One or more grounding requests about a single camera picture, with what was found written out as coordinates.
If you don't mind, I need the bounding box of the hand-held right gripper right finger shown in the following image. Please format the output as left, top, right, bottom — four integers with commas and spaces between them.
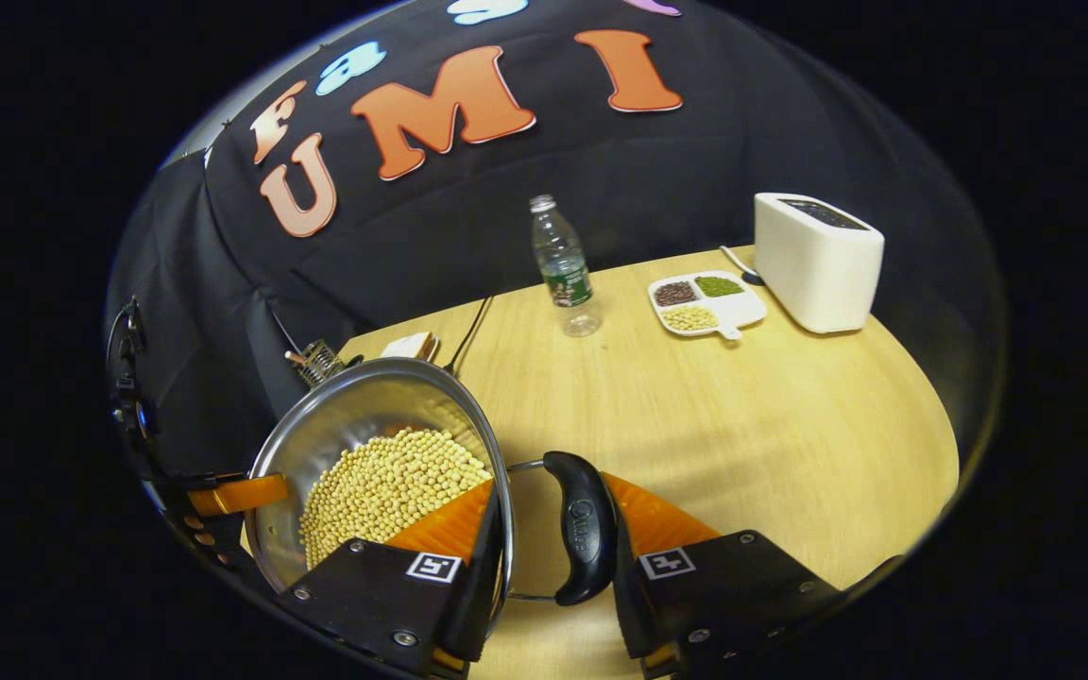
601, 470, 845, 679

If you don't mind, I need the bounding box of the white toaster cable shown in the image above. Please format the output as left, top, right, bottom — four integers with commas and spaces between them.
720, 246, 764, 286

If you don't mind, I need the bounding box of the white toaster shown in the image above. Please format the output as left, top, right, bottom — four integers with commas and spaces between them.
754, 193, 885, 334

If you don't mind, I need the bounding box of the black backdrop cloth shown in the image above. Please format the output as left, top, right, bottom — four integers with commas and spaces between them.
105, 0, 1008, 473

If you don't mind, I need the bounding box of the clear plastic water bottle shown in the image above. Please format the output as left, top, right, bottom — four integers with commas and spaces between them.
531, 195, 602, 338

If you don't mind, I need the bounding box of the white divided bean dish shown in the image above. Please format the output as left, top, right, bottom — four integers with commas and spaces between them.
648, 271, 768, 341

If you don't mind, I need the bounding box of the clear glass jar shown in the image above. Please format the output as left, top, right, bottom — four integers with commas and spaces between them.
285, 340, 347, 388

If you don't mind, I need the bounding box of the steel pot with black handle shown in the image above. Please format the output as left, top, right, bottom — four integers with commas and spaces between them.
244, 357, 619, 607

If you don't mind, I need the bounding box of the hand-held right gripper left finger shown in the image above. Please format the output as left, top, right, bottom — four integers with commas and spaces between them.
278, 477, 510, 679

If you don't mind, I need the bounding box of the thin black cable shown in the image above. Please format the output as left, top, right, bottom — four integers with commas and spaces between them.
443, 296, 495, 374

